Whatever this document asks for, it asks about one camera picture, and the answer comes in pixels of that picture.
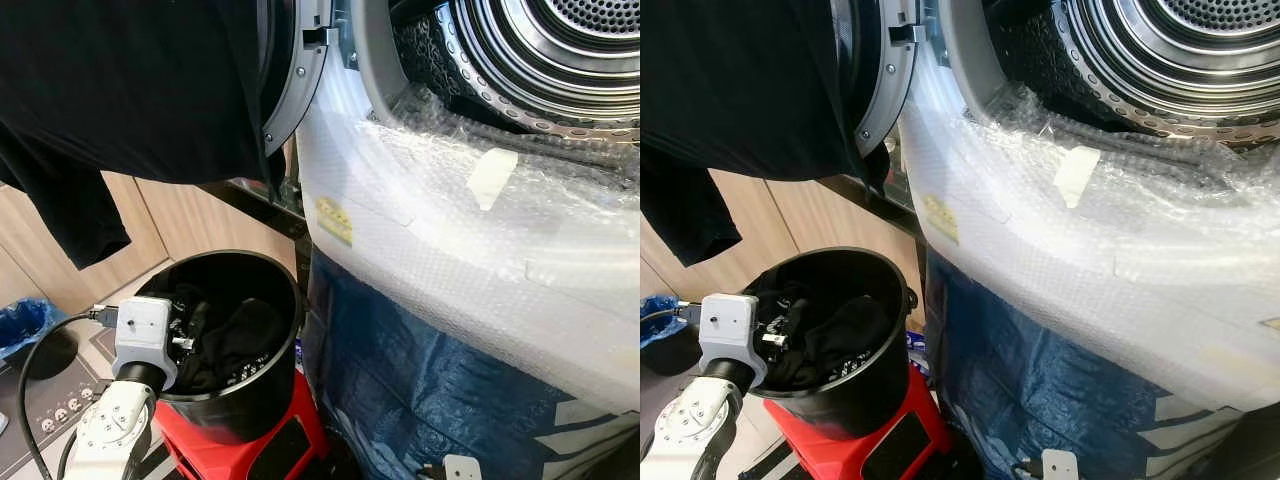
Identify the steel washer drum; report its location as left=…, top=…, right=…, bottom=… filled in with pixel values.
left=390, top=0, right=641, bottom=141
left=985, top=0, right=1280, bottom=146

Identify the blue white package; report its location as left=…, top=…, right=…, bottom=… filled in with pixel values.
left=905, top=330, right=931, bottom=379

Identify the white front-load washing machine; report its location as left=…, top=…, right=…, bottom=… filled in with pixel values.
left=895, top=0, right=1280, bottom=480
left=297, top=0, right=641, bottom=480

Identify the light wooden cabinet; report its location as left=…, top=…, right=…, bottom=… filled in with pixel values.
left=0, top=140, right=301, bottom=311
left=640, top=165, right=901, bottom=331

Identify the white tape piece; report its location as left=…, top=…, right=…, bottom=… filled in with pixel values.
left=466, top=148, right=519, bottom=211
left=1053, top=146, right=1101, bottom=209

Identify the black bin with blue bag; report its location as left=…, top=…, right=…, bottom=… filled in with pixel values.
left=640, top=293, right=681, bottom=376
left=0, top=297, right=79, bottom=381

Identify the blue plastic sheet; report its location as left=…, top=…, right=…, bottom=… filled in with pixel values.
left=300, top=250, right=641, bottom=480
left=925, top=250, right=1231, bottom=480

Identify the black hanging garment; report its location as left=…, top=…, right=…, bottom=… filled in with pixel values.
left=640, top=0, right=891, bottom=267
left=0, top=0, right=286, bottom=269

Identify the clear bubble wrap sheet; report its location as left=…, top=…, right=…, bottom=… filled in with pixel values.
left=897, top=60, right=1280, bottom=411
left=297, top=60, right=641, bottom=411

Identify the black glossy ledge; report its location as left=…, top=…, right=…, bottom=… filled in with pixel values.
left=225, top=178, right=311, bottom=241
left=815, top=175, right=921, bottom=236

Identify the grey round washer door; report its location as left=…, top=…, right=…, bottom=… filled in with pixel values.
left=848, top=0, right=926, bottom=159
left=258, top=0, right=333, bottom=156

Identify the yellow sticker label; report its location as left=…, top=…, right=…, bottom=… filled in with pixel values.
left=922, top=193, right=959, bottom=244
left=316, top=196, right=354, bottom=247

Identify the red plastic stool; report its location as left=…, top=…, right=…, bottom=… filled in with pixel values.
left=765, top=365, right=951, bottom=480
left=152, top=368, right=331, bottom=480

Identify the black clothes pile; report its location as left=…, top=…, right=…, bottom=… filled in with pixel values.
left=760, top=280, right=896, bottom=391
left=165, top=285, right=291, bottom=393

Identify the black plastic bucket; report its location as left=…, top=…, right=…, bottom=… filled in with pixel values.
left=133, top=250, right=305, bottom=446
left=742, top=247, right=916, bottom=441

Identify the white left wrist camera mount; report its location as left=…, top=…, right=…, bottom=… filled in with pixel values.
left=698, top=294, right=769, bottom=389
left=113, top=296, right=179, bottom=391

